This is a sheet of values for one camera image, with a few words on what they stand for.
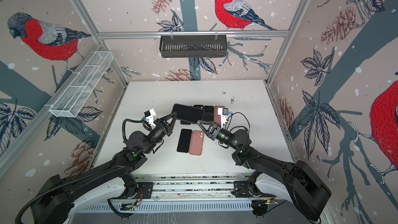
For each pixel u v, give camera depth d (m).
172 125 0.66
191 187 0.76
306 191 0.41
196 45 1.04
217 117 1.02
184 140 0.91
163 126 0.62
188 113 0.69
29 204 0.38
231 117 0.68
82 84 0.79
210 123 0.65
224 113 0.66
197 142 0.89
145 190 0.73
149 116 0.67
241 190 0.73
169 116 0.68
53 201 0.40
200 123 0.66
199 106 1.06
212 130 0.63
